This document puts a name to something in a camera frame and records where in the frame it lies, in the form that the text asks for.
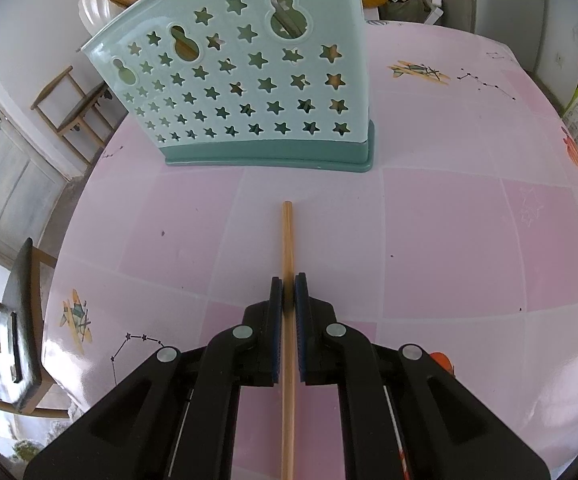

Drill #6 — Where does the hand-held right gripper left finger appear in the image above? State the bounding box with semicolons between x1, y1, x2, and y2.
23;276;285;480

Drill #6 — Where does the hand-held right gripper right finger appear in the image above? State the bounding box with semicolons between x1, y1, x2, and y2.
294;272;552;480

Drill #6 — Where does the light wooden chopstick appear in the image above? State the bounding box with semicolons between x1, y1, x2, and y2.
280;201;297;480

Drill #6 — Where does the teal star-perforated utensil holder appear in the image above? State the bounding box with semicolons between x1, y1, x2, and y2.
79;0;376;173

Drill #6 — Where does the white scalloped serving spoon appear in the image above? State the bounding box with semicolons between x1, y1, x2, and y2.
78;0;124;36

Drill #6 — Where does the white wooden door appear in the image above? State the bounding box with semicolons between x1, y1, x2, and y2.
0;50;67;271

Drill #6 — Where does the green bag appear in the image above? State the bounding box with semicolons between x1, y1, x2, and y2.
384;0;432;23

